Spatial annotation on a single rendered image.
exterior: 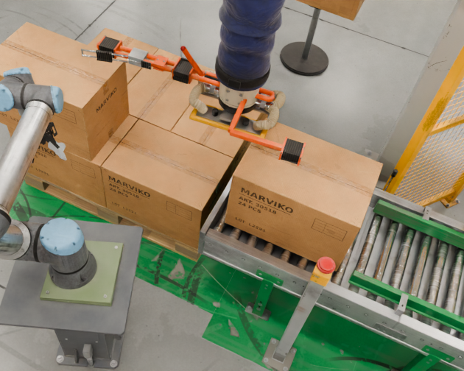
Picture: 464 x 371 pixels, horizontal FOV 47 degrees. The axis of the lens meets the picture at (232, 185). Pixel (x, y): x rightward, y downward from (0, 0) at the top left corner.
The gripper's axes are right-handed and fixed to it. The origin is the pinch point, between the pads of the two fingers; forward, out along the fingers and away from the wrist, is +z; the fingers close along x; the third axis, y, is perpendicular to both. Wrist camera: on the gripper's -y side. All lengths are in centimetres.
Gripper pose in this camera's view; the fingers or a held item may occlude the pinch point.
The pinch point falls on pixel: (48, 163)
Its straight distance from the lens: 217.3
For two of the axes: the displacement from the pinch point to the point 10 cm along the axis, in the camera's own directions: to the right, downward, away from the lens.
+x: -9.6, 0.6, 2.9
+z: 1.9, 8.7, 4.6
